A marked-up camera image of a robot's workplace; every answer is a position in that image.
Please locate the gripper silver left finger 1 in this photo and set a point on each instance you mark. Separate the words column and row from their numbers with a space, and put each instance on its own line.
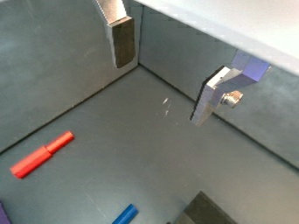
column 120, row 30

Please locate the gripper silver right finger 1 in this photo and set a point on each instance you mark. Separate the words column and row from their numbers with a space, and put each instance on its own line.
column 221, row 88

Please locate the blue stepped peg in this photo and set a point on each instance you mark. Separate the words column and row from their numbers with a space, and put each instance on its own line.
column 127, row 215

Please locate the red stepped peg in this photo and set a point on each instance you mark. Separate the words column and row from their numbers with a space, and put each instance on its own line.
column 31, row 162

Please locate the purple base block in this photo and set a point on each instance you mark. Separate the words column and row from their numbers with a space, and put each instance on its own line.
column 4, row 219

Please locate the black angle bracket fixture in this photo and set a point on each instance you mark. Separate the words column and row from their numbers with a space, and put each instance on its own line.
column 203, row 211

